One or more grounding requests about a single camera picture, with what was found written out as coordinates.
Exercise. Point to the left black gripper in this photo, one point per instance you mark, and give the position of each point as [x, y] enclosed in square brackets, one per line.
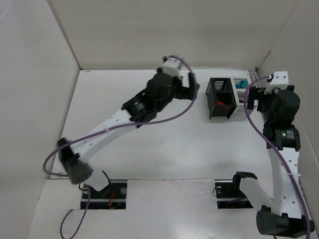
[187, 89]

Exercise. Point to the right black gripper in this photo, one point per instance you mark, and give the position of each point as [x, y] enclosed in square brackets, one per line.
[252, 97]

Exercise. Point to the teal curved lego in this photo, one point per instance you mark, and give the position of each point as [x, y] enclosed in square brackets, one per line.
[238, 84]

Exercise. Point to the red rounded lego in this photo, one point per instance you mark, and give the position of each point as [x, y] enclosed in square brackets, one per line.
[222, 104]

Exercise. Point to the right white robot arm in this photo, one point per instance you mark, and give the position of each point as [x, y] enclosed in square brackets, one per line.
[285, 213]

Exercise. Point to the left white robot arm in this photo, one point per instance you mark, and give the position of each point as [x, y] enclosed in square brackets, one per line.
[140, 110]

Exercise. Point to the white two-cell container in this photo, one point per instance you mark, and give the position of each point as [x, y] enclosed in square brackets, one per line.
[239, 110]

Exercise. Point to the black two-cell container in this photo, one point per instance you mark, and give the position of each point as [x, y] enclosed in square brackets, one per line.
[220, 89]

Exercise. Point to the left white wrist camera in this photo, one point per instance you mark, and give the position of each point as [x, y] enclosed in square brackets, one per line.
[171, 66]

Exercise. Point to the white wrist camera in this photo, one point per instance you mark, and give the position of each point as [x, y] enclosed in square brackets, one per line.
[171, 66]
[278, 79]

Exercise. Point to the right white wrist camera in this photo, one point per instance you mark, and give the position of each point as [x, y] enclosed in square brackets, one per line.
[278, 79]

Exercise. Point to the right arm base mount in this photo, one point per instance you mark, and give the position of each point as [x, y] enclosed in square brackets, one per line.
[228, 193]

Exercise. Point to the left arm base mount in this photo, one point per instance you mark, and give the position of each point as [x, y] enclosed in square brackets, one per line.
[111, 198]

